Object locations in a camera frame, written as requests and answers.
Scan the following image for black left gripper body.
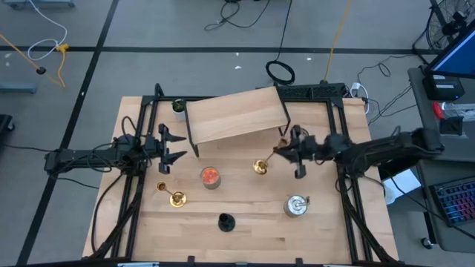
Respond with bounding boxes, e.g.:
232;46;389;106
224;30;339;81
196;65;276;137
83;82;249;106
142;123;171;175

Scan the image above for grey desk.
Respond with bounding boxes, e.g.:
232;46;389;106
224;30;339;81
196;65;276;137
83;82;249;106
407;66;475;253

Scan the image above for grey cart base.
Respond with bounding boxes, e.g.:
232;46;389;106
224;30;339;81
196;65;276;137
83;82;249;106
3;0;75;10

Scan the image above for orange candle glass jar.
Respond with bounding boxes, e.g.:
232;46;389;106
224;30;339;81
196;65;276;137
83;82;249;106
200;166;222;191

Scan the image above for small black box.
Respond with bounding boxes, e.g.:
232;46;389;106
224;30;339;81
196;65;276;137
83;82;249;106
439;116;464;136

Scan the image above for black coiled floor cable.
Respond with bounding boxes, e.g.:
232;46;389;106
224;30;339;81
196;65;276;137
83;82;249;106
265;0;296;86

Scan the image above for orange floor cable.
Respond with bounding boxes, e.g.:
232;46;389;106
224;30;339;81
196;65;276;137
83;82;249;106
0;33;66;89

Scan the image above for black box device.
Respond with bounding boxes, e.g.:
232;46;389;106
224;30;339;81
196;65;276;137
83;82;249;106
422;72;466;101

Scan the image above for white floor cable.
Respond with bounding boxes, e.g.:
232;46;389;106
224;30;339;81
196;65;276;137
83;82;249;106
27;0;68;62

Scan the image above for yellow plug cable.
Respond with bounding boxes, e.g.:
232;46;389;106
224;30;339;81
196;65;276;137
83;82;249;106
55;43;71;89

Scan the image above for black candlestick holder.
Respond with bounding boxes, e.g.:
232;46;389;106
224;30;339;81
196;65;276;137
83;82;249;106
217;212;237;234

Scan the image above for black floor fan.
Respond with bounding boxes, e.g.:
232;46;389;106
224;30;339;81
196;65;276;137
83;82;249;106
412;0;475;64

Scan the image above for black loose floor cable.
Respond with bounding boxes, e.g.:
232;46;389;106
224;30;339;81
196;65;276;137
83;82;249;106
203;0;272;32

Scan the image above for clear bottle red cap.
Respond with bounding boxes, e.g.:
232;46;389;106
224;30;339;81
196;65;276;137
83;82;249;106
432;102;475;122

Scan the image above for yellow floor cable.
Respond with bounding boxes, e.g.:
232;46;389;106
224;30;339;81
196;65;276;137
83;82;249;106
324;0;353;83

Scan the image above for white power adapter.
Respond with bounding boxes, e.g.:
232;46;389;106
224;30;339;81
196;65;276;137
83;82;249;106
348;82;371;115

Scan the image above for wooden shelf black legs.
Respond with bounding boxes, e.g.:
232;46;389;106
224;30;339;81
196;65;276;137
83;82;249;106
184;85;292;158

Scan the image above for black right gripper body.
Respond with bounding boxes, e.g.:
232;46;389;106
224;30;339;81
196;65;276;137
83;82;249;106
291;125;335;179

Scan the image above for small green potted plant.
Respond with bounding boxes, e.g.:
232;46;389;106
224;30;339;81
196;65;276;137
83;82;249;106
171;98;187;120

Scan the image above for computer monitor blue screen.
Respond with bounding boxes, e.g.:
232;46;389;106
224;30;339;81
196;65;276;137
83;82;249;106
425;22;475;79

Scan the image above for black thin cable bundle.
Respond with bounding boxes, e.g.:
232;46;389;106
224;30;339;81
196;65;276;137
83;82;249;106
356;55;419;125

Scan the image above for white box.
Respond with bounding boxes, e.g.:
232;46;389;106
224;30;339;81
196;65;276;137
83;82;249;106
381;168;422;205

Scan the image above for black aluminium table frame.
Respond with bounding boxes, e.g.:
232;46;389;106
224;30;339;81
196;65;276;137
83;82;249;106
88;82;400;267

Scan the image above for gold candlestick holder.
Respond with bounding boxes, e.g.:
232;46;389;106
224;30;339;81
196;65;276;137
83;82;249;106
155;180;188;208
252;136;290;176

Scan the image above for backlit keyboard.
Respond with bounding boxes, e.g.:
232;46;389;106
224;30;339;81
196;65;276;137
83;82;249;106
430;177;475;227

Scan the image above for grey floor bar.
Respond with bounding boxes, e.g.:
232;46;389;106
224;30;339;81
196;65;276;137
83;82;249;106
0;82;37;94

